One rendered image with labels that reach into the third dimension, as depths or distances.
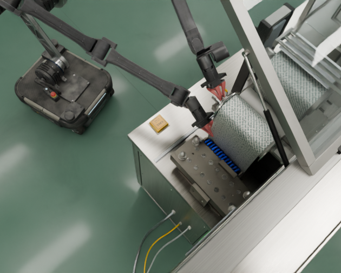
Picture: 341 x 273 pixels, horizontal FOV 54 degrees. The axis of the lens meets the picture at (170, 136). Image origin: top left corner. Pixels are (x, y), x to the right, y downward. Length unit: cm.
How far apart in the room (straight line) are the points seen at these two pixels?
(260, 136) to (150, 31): 212
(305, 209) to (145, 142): 87
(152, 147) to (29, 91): 133
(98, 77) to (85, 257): 131
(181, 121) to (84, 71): 120
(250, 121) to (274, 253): 51
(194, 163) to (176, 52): 174
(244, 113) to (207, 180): 36
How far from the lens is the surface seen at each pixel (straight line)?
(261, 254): 108
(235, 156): 151
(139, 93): 286
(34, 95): 272
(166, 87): 146
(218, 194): 150
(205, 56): 138
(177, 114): 176
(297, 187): 92
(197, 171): 152
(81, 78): 268
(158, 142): 169
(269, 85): 81
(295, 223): 113
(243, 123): 134
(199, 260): 82
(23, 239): 263
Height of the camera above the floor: 247
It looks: 67 degrees down
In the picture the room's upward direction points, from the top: 7 degrees clockwise
